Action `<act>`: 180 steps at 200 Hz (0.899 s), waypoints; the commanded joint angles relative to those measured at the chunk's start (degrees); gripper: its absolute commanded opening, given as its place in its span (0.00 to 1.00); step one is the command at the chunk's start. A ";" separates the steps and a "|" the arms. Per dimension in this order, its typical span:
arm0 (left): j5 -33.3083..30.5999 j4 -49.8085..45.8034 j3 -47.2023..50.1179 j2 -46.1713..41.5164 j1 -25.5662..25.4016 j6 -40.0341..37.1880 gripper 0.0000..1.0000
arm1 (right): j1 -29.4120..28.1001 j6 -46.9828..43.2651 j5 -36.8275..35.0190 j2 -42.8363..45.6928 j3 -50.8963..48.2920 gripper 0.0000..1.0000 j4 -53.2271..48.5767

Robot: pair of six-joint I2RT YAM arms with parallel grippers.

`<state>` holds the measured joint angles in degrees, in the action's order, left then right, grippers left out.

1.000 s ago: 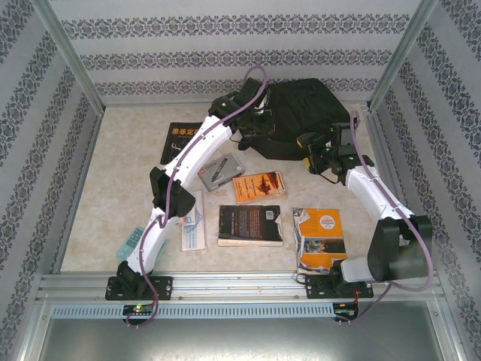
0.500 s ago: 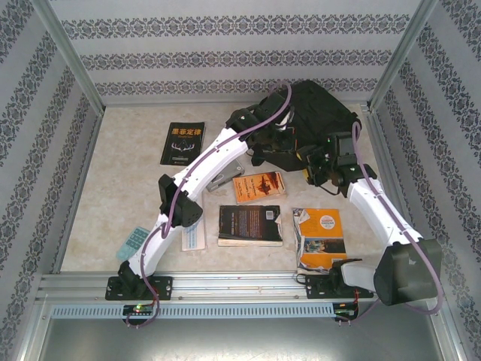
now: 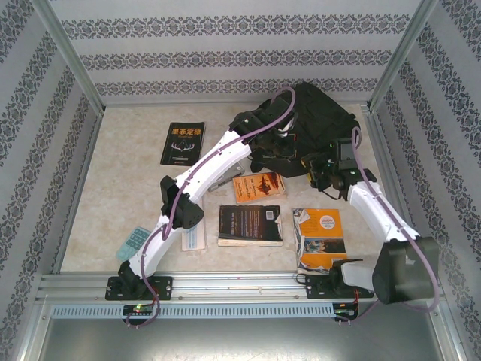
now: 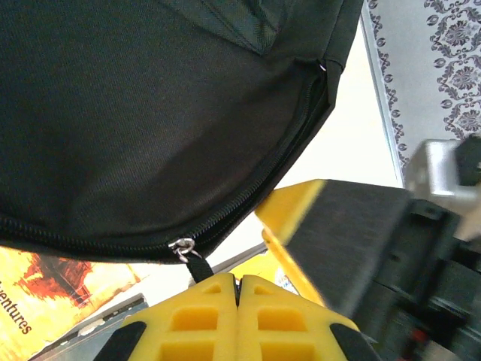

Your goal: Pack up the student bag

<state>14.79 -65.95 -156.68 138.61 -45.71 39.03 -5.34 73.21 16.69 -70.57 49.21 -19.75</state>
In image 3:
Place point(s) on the small orange paperback book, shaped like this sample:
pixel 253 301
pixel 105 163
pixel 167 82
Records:
pixel 259 188

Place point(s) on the black backpack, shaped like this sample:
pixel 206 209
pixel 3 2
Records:
pixel 319 113

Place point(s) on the worn orange blue book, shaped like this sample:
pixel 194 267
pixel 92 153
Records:
pixel 319 233

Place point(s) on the grey stapler pack red label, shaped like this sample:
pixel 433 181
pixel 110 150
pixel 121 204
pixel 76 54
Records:
pixel 229 176

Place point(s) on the black book yellow Chinese title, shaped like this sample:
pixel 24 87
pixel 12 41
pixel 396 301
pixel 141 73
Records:
pixel 182 146

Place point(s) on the thick black paperback book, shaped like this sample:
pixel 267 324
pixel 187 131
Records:
pixel 248 225

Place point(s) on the white blue ruler pack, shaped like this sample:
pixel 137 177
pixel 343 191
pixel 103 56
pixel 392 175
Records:
pixel 193 240

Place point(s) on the teal calculator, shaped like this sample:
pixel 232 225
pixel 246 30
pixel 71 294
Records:
pixel 129 244

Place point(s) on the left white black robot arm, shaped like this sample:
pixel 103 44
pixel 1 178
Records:
pixel 225 165

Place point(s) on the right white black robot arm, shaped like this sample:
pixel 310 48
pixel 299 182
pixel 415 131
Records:
pixel 406 274

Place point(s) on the right controller board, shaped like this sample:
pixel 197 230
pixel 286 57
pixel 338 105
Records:
pixel 345 310

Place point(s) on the controller board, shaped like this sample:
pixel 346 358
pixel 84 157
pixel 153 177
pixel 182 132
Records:
pixel 139 309
pixel 345 310

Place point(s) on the grey sheet metal panel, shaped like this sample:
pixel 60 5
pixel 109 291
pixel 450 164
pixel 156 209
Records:
pixel 240 338

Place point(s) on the left controller board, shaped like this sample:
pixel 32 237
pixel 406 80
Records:
pixel 139 309

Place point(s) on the right aluminium side rail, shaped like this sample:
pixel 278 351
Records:
pixel 373 124

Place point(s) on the aluminium side rail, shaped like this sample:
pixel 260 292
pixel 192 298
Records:
pixel 373 124
pixel 87 158

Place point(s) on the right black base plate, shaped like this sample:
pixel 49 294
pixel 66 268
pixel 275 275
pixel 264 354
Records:
pixel 315 287

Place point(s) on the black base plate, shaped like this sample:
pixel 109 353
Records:
pixel 315 287
pixel 163 287

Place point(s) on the aluminium mounting rail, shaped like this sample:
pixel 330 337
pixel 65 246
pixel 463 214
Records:
pixel 240 286

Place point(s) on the right aluminium frame post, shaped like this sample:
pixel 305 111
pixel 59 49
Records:
pixel 403 52

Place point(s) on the aluminium frame post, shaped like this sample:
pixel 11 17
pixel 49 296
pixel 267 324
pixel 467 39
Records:
pixel 403 52
pixel 70 56

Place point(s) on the left aluminium side rail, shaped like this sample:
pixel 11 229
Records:
pixel 87 158

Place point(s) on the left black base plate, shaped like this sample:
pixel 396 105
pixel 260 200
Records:
pixel 163 287

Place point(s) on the left aluminium frame post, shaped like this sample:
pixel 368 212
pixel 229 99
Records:
pixel 70 56

